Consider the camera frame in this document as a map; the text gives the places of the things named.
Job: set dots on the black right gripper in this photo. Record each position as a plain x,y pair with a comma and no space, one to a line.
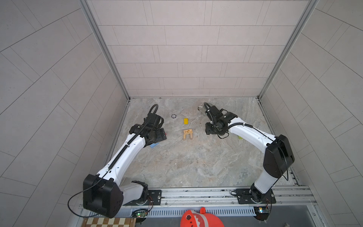
207,129

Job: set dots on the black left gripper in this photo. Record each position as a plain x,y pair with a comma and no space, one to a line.
159,136

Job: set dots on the dragon picture wooden block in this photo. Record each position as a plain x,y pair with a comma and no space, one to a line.
188,131

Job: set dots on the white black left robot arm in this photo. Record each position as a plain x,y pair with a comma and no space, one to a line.
102,193

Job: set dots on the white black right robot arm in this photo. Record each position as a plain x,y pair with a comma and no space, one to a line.
277,151

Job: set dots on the light blue block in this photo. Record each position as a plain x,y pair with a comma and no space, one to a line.
154,145

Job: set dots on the red plush toy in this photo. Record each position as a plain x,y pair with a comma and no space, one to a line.
202,219

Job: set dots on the checkered chess board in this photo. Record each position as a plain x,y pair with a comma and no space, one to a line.
109,222

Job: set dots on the aluminium corner profile left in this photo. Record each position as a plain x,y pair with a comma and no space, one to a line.
100,40

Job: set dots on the aluminium corner profile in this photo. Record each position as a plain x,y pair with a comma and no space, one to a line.
293,38
100,40

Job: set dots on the aluminium corner profile right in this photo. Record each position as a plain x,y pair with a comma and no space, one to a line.
293,38

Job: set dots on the aluminium mounting rail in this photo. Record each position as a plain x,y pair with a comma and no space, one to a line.
189,197

